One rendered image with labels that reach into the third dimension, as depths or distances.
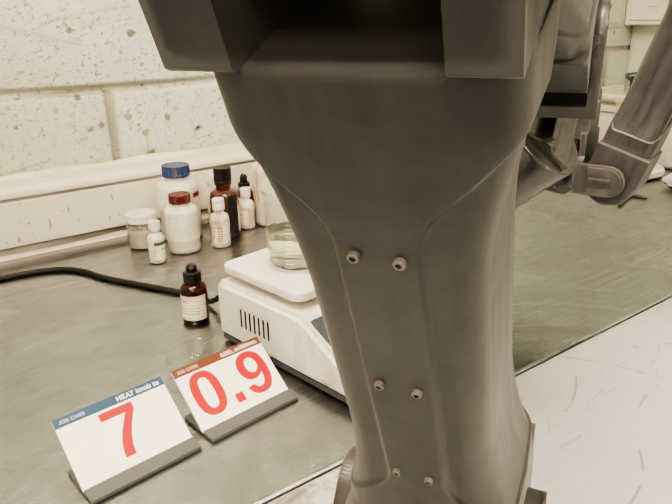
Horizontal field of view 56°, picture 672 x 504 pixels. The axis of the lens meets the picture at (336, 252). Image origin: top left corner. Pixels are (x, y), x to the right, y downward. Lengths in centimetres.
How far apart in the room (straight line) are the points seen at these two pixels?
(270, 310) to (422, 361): 44
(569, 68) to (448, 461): 19
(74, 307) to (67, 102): 35
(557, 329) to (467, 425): 55
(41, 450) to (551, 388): 44
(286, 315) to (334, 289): 43
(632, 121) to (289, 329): 43
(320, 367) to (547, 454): 20
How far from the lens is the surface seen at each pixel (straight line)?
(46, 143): 104
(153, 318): 76
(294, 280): 60
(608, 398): 63
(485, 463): 21
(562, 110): 36
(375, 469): 23
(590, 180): 76
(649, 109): 76
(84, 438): 53
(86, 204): 102
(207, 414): 56
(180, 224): 92
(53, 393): 65
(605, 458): 55
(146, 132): 108
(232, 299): 65
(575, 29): 30
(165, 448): 54
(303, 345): 58
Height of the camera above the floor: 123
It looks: 21 degrees down
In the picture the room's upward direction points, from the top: 1 degrees counter-clockwise
